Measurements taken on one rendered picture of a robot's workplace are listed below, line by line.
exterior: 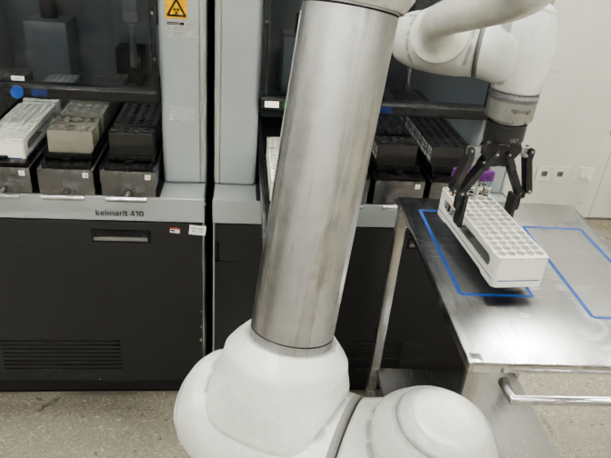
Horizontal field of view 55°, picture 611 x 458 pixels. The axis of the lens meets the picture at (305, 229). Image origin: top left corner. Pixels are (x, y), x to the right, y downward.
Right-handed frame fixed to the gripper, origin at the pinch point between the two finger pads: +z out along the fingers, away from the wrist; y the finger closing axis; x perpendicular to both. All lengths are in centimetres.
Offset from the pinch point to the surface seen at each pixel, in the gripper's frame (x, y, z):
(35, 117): 63, -102, 3
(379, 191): 37.3, -10.6, 12.5
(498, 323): -24.6, -5.9, 8.5
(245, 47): 48, -47, -21
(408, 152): 44.4, -1.7, 4.0
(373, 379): 23, -9, 66
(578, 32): 151, 108, -13
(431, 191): 36.5, 3.7, 12.0
